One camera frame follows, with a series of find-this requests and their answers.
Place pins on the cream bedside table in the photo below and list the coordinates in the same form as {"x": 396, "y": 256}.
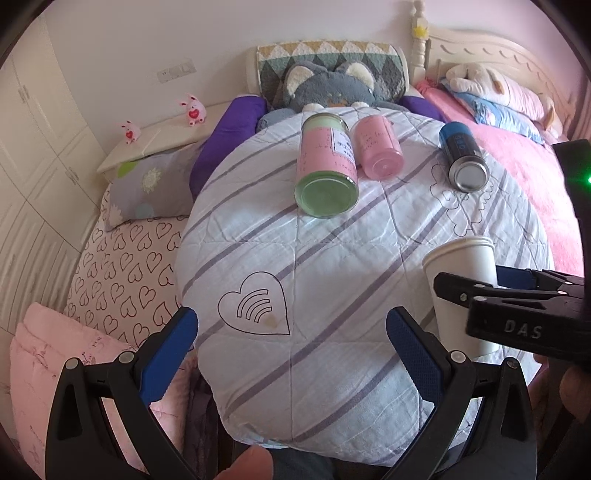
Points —
{"x": 168, "y": 134}

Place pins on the grey floral pillow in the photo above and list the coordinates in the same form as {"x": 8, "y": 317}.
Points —
{"x": 155, "y": 186}

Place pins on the cream wardrobe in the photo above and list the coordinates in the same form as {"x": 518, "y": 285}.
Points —
{"x": 50, "y": 187}

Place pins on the cream wooden headboard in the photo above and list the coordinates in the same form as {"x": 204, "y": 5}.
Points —
{"x": 445, "y": 48}

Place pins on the large pink bunny figurine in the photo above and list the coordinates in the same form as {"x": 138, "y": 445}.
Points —
{"x": 195, "y": 112}

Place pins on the heart patterned bed sheet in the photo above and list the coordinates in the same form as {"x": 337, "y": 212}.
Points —
{"x": 124, "y": 284}

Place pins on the pink fleece blanket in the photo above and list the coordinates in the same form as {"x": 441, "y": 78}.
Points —
{"x": 534, "y": 167}

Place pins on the person's left hand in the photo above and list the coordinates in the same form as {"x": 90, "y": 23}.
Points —
{"x": 254, "y": 463}

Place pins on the grey bear plush toy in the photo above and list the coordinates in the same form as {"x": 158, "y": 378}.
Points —
{"x": 311, "y": 88}

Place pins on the purple bolster cover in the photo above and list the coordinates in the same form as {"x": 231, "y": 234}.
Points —
{"x": 244, "y": 118}

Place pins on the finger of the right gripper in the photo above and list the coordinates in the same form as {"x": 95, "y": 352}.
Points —
{"x": 463, "y": 291}
{"x": 526, "y": 277}

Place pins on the striped white purple quilt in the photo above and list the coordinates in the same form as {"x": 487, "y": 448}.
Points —
{"x": 292, "y": 309}

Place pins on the white paper cup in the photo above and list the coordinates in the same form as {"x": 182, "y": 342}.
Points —
{"x": 452, "y": 270}

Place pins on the person's right hand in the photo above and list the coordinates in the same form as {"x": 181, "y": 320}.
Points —
{"x": 574, "y": 393}

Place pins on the blue black metal can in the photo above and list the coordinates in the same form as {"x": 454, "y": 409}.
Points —
{"x": 468, "y": 171}

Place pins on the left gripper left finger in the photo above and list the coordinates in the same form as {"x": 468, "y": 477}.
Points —
{"x": 81, "y": 443}

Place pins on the small pink can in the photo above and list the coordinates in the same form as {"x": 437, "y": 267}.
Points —
{"x": 377, "y": 148}

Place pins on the blue cartoon pillow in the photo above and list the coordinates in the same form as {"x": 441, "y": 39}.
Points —
{"x": 491, "y": 114}

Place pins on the green diamond patterned cushion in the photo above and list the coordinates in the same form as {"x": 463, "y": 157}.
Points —
{"x": 267, "y": 65}

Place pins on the yellow star sticker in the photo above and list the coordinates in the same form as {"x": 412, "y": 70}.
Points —
{"x": 421, "y": 32}

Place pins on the white wall socket panel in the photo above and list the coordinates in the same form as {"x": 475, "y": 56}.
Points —
{"x": 175, "y": 72}

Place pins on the pink green labelled can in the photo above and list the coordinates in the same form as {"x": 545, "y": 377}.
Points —
{"x": 327, "y": 180}

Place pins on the cream pink plush dog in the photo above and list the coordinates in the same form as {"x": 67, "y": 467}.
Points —
{"x": 490, "y": 84}

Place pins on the small pink bunny figurine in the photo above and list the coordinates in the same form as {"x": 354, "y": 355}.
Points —
{"x": 132, "y": 132}

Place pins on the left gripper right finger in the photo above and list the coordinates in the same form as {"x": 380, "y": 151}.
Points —
{"x": 482, "y": 423}

